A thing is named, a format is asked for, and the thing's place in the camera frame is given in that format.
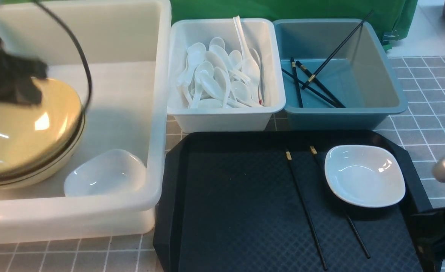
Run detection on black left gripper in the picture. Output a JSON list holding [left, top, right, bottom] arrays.
[[0, 37, 48, 106]]

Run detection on yellow noodle bowl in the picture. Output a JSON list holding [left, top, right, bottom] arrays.
[[0, 79, 82, 175]]

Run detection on black chopstick gold band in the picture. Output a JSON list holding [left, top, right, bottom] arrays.
[[285, 148, 328, 271], [309, 145, 371, 259]]

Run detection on white square shallow dish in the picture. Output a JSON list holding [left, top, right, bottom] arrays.
[[324, 145, 406, 208]]

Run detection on yellow bowl in tub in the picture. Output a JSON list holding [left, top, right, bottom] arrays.
[[0, 113, 87, 190]]

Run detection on large white plastic tub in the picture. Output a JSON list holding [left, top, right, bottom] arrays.
[[0, 0, 172, 244]]

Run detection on pile of white soup spoons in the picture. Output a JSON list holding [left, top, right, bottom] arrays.
[[175, 37, 264, 108]]

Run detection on small white plastic bin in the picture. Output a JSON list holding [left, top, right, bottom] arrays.
[[167, 18, 286, 134]]

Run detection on long white ladle spoon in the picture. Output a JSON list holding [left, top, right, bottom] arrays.
[[233, 16, 260, 88]]

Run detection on black plastic serving tray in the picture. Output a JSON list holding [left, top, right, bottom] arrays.
[[153, 130, 442, 272]]

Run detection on leaning black chopstick in bin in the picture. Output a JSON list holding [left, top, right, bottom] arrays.
[[302, 9, 374, 89]]

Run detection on black chopstick lying in bin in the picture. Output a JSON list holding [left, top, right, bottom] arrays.
[[295, 60, 345, 107]]

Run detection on teal plastic bin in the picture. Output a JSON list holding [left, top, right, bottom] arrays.
[[273, 19, 408, 130]]

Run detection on black chopstick bin bottom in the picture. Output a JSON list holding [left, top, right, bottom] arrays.
[[281, 68, 340, 108]]

